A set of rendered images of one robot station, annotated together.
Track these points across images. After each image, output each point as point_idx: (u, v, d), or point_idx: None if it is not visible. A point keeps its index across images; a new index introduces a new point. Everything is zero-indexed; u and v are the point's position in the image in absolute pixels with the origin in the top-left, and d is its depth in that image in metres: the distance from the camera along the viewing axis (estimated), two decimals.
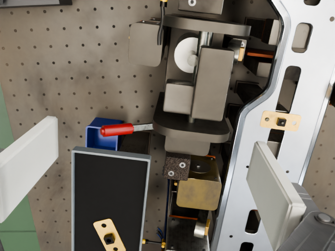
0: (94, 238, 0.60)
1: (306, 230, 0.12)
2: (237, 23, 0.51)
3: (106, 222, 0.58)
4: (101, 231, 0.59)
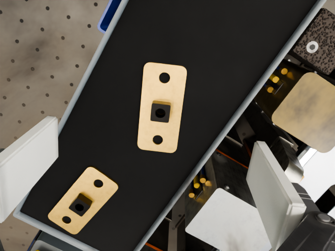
0: (126, 101, 0.28)
1: (306, 230, 0.12)
2: None
3: (174, 72, 0.26)
4: (151, 90, 0.27)
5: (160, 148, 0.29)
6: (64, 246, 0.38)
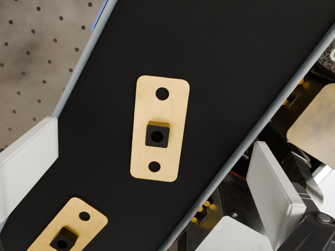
0: (116, 121, 0.23)
1: (306, 230, 0.12)
2: None
3: (174, 88, 0.22)
4: (146, 108, 0.22)
5: (158, 177, 0.24)
6: None
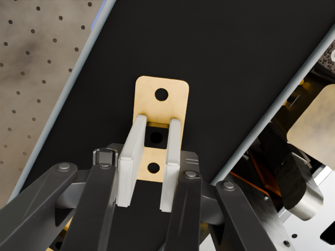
0: (115, 122, 0.23)
1: (183, 189, 0.14)
2: None
3: (174, 88, 0.21)
4: (145, 109, 0.22)
5: (157, 178, 0.24)
6: None
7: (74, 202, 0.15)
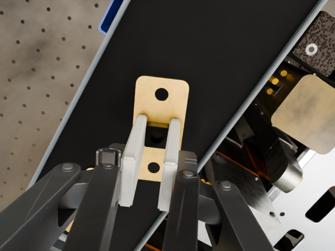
0: (126, 102, 0.28)
1: (180, 188, 0.14)
2: None
3: (174, 88, 0.22)
4: (145, 109, 0.22)
5: (157, 178, 0.24)
6: None
7: (78, 202, 0.15)
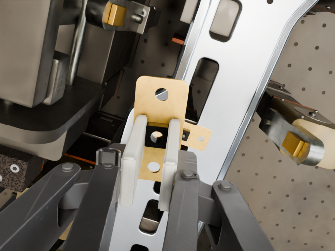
0: None
1: (180, 188, 0.14)
2: None
3: (174, 88, 0.22)
4: (145, 109, 0.22)
5: (157, 178, 0.24)
6: None
7: (78, 202, 0.15)
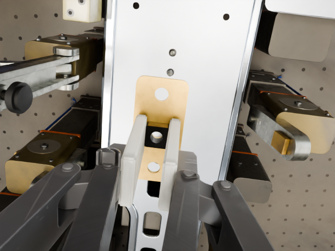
0: None
1: (180, 188, 0.14)
2: (56, 242, 0.48)
3: (174, 88, 0.22)
4: (145, 109, 0.22)
5: (157, 178, 0.24)
6: None
7: (78, 202, 0.15)
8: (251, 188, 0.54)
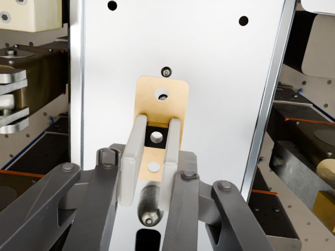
0: None
1: (180, 188, 0.14)
2: None
3: (174, 88, 0.22)
4: (145, 109, 0.22)
5: (157, 178, 0.24)
6: None
7: (78, 202, 0.15)
8: (273, 248, 0.41)
